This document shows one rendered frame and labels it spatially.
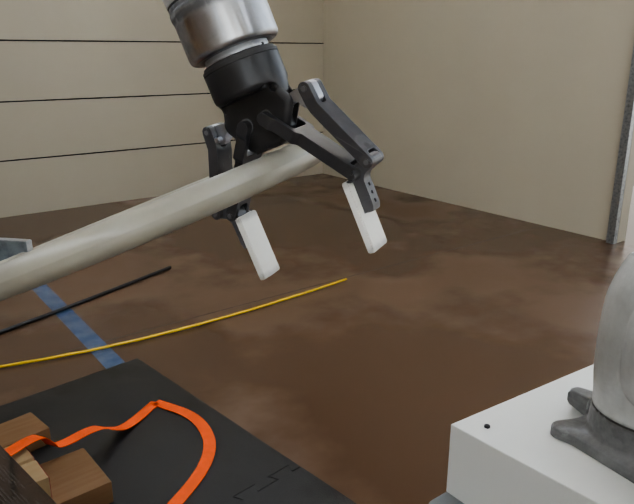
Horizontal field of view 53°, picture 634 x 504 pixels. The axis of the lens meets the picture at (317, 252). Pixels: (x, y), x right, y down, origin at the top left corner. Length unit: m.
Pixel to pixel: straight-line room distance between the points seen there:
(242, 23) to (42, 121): 5.71
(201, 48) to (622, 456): 0.67
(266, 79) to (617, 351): 0.52
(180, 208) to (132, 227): 0.04
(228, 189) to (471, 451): 0.52
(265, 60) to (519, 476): 0.59
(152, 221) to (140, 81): 6.01
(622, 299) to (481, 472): 0.29
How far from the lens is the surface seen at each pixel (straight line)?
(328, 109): 0.58
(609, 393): 0.88
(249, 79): 0.59
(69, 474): 2.33
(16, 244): 0.97
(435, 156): 6.40
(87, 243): 0.55
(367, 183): 0.58
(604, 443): 0.90
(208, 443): 2.49
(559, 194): 5.60
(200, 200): 0.55
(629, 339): 0.83
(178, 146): 6.74
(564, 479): 0.85
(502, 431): 0.93
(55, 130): 6.31
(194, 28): 0.61
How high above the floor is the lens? 1.40
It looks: 17 degrees down
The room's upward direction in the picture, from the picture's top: straight up
